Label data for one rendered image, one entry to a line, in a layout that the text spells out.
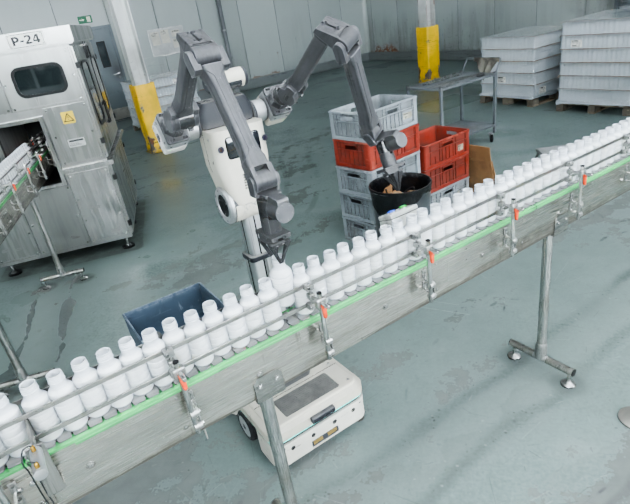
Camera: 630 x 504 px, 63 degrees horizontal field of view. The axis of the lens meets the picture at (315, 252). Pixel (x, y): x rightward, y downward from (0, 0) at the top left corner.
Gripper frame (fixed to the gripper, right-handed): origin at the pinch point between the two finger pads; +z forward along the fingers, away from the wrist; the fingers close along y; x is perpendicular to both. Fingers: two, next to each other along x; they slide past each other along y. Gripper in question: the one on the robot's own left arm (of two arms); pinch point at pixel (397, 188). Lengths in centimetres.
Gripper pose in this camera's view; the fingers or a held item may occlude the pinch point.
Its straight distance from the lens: 201.5
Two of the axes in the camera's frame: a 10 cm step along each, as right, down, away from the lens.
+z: 3.3, 9.3, 1.4
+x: -4.7, 0.4, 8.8
